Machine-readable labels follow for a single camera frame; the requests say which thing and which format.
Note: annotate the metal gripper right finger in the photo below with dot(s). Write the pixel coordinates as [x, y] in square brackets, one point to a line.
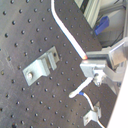
[103, 54]

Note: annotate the aluminium extrusion frame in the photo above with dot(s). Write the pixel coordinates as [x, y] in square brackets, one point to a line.
[92, 9]

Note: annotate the blue plastic object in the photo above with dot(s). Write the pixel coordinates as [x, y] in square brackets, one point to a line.
[104, 23]

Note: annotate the thin white wire blue sleeve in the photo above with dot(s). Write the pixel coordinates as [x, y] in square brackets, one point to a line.
[79, 91]

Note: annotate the small metal cable clip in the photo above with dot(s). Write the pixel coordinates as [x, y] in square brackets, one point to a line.
[92, 115]

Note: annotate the large metal cable clip bracket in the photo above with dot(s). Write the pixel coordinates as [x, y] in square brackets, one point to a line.
[41, 66]

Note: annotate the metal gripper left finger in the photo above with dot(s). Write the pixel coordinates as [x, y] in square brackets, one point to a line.
[95, 70]

